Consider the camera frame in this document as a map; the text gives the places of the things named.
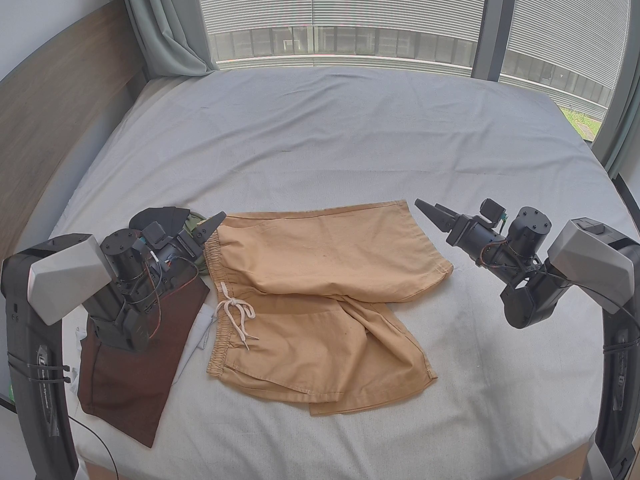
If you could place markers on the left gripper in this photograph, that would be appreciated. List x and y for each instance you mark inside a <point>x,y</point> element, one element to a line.
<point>182,250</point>

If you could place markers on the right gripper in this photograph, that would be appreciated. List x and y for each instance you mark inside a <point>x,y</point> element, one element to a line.
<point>475,238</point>

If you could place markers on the tan shorts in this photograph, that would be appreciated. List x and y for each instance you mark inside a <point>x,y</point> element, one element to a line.
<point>325,248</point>

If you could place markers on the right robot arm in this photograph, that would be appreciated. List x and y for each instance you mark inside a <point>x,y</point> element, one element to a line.
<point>590,263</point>

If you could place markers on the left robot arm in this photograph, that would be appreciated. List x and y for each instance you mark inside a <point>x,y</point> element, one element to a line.
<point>70,278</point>

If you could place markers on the bed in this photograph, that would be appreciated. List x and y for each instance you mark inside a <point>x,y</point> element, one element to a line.
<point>325,143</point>

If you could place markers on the green garment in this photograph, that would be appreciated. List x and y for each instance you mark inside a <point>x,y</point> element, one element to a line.
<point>192,219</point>

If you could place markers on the black garment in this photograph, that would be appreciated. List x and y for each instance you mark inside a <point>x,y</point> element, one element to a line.
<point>160,220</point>

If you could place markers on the white garment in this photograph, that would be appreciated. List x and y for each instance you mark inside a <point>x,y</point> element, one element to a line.
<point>200,328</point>

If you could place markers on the brown shorts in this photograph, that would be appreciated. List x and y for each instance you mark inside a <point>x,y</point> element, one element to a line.
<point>130,383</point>

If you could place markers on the grey-green curtain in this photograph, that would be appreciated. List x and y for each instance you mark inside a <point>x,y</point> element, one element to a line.
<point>165,28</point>
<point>622,93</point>

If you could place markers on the window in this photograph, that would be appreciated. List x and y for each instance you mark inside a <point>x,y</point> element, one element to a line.
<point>350,8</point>

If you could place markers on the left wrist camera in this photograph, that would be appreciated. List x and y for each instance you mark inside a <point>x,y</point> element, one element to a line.
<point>156,235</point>

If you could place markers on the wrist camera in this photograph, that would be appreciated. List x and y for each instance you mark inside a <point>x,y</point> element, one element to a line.
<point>156,235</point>
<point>492,213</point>

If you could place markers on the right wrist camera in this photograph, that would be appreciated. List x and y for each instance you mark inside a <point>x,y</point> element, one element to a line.
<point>492,213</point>

